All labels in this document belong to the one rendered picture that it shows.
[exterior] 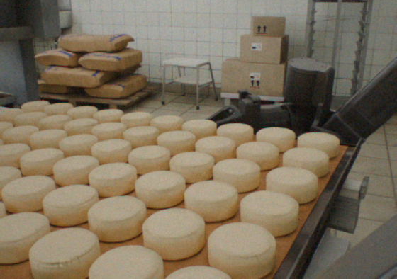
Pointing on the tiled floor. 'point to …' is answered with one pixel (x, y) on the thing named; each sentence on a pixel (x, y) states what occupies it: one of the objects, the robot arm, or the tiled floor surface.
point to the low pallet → (81, 98)
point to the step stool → (189, 76)
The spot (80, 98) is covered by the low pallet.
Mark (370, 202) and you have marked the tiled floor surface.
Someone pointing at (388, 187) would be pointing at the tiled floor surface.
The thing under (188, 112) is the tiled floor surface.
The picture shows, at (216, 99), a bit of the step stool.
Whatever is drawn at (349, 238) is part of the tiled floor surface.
